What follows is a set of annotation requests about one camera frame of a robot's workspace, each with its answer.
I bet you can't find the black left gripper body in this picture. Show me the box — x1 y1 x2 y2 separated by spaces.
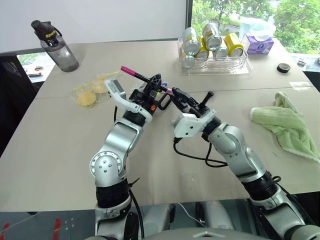
128 83 157 112

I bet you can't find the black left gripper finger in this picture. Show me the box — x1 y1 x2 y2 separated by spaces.
146 73 162 93

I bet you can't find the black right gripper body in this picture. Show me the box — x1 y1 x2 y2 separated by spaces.
186 91 215 119

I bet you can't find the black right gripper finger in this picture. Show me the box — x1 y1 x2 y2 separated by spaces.
174 94 199 115
171 87 201 109

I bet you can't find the pink and black marker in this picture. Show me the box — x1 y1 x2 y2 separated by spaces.
120 65 174 95

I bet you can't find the light green towel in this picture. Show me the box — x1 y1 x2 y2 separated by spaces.
249 91 320 165

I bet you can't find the black marker holder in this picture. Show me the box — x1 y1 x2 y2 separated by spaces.
129 81 174 112

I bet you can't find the purple tissue box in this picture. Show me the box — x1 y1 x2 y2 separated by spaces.
243 32 275 56

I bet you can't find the silver drink can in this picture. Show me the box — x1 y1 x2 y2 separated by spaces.
180 54 195 69
213 44 229 60

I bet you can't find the clear plastic can tray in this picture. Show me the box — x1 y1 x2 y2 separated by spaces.
177 37 253 76

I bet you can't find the yellow round bread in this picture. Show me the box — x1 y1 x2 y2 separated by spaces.
77 89 97 107
90 78 109 94

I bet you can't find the yellow drink can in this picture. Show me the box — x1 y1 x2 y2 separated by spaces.
194 37 210 59
223 32 245 57

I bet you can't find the silver can with orange print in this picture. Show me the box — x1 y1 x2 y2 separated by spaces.
183 26 202 56
202 22 224 51

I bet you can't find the clear plastic bread bag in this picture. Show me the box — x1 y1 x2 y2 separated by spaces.
67 70 121 109

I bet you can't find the black tape roll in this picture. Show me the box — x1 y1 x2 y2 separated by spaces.
276 62 291 74

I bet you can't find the grey sports water bottle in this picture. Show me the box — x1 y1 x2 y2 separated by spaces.
30 19 80 74

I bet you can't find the grey rounded housing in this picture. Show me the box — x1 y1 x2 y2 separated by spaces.
143 203 174 236
202 200 235 231

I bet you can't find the grey robot torso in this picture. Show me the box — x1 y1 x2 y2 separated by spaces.
139 230 253 240

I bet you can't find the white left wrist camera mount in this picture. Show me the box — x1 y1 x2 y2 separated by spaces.
103 78 154 124

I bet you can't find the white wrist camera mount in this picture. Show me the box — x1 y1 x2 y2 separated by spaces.
103 78 154 124
171 109 217 139

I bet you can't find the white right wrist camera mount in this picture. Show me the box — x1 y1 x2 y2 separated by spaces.
171 109 217 139

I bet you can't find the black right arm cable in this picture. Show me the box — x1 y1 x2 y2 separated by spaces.
172 136 229 168

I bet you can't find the dark window frame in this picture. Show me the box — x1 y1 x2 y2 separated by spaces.
185 0 194 40

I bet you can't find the thin white cable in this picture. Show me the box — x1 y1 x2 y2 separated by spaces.
174 202 204 224

